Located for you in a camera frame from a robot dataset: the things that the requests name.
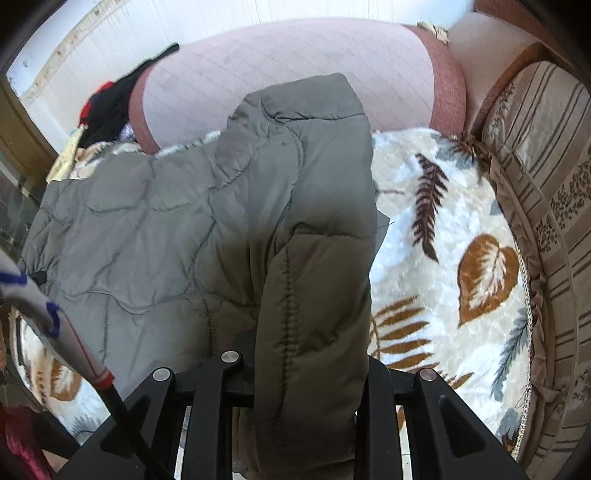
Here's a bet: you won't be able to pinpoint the pale pink pillow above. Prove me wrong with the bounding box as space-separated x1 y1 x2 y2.
447 13 541 134

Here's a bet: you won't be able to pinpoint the striped beige sofa cushion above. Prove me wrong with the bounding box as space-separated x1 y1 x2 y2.
471 60 591 480

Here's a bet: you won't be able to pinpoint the leaf print fleece blanket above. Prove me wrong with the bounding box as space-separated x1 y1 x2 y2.
9 129 536 462

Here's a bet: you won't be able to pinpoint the beige frilled cloth corner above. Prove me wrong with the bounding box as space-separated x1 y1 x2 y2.
417 21 451 45

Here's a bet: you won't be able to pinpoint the wooden cabinet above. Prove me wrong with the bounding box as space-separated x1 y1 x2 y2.
0 78 61 259

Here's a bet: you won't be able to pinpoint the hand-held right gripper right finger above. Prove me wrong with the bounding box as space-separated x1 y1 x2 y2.
355 355 529 480

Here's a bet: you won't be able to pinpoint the pink quilted mattress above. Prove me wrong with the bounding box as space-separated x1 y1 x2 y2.
129 17 467 155

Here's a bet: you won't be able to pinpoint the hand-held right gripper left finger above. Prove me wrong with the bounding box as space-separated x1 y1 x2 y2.
58 330 257 480

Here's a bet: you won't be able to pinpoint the dark red clothing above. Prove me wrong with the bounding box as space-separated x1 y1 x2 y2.
0 404 54 480

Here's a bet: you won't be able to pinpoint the black and red clothes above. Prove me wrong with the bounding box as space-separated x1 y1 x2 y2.
78 42 181 147

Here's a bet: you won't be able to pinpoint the white wrapped cable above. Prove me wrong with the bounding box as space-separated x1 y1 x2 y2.
0 251 174 480

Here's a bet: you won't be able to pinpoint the brown headboard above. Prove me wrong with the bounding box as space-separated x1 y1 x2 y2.
475 0 573 70

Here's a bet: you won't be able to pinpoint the grey hooded quilted jacket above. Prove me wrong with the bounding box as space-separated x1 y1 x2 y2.
21 71 393 480

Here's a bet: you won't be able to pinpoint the yellow cloth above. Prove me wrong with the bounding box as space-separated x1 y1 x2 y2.
46 129 86 183

